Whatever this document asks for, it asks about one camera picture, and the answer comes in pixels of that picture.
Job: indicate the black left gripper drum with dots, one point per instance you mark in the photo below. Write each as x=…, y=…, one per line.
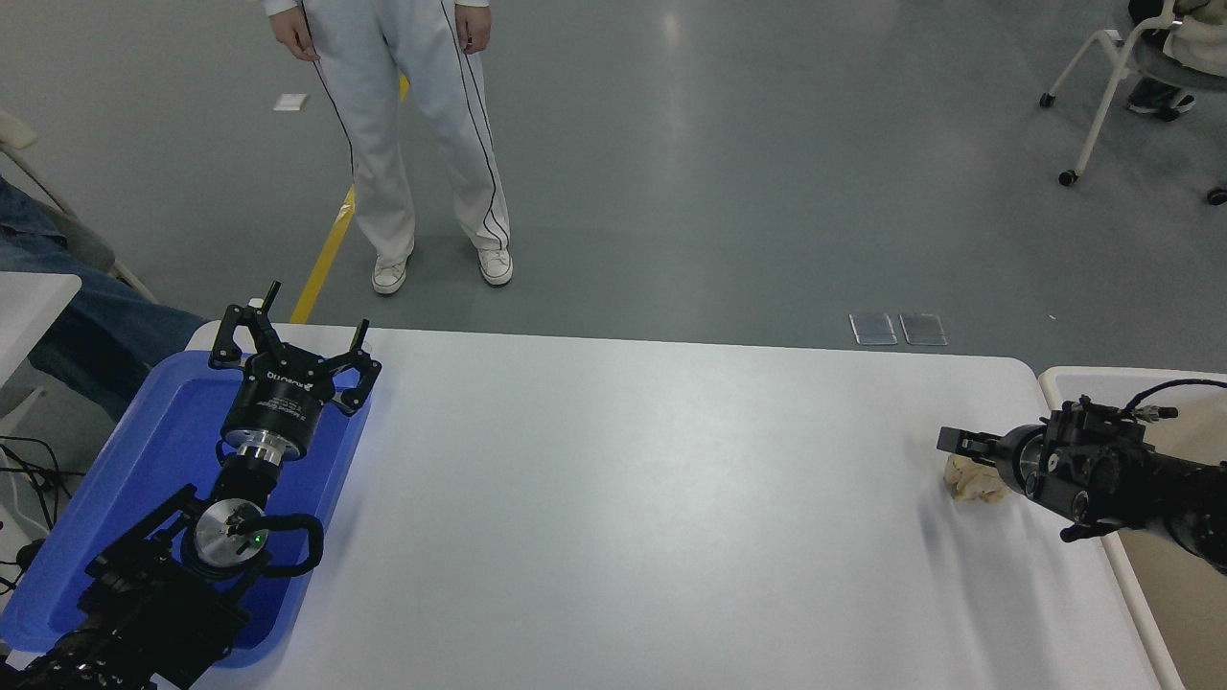
x=278, y=398

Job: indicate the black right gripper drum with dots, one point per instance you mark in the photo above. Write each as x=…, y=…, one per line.
x=1008, y=455

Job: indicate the tan paper ball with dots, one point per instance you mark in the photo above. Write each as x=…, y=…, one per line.
x=973, y=484

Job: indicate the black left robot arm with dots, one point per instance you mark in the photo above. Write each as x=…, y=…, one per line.
x=144, y=594

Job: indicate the person's right hand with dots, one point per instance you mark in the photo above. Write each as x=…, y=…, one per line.
x=292, y=34

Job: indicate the person's left hand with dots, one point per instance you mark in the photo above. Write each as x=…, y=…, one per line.
x=473, y=27

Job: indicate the metal floor plate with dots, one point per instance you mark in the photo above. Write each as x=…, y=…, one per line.
x=923, y=330
x=873, y=329

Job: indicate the person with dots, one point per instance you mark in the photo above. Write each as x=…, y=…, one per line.
x=96, y=326
x=383, y=125
x=1193, y=43

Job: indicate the blue plastic tray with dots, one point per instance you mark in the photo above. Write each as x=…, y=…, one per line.
x=144, y=450

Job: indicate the small white table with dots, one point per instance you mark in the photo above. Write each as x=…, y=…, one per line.
x=29, y=307

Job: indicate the large pale bin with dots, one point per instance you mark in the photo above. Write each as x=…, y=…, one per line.
x=1150, y=613

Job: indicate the white paper scrap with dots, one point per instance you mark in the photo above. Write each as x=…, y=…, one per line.
x=290, y=102

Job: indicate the white wheeled chair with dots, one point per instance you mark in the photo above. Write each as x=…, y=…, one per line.
x=1102, y=110

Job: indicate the white frame chair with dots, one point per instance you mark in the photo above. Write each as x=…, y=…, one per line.
x=81, y=244

